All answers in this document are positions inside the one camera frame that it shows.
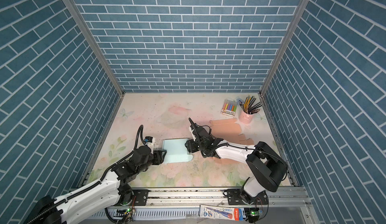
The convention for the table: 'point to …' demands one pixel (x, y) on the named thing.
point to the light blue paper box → (176, 150)
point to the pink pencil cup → (245, 118)
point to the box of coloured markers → (229, 107)
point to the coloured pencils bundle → (248, 106)
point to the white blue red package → (222, 212)
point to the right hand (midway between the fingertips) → (187, 142)
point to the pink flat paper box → (229, 130)
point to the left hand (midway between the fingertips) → (164, 152)
